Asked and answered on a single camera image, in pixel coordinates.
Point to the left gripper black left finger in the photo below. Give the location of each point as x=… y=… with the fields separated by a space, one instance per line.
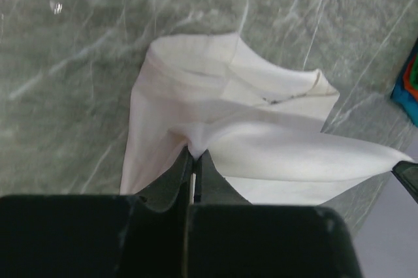
x=138 y=235

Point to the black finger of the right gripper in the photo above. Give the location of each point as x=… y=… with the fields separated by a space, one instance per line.
x=407 y=174

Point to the folded teal t-shirt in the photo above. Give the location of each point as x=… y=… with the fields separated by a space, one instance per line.
x=402 y=97

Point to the white printed t-shirt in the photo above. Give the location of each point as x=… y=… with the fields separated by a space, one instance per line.
x=261 y=123

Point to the folded orange t-shirt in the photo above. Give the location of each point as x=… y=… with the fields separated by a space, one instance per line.
x=406 y=81

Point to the folded green t-shirt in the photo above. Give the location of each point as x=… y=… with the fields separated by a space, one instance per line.
x=414 y=74

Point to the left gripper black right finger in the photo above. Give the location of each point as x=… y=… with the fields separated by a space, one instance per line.
x=228 y=237

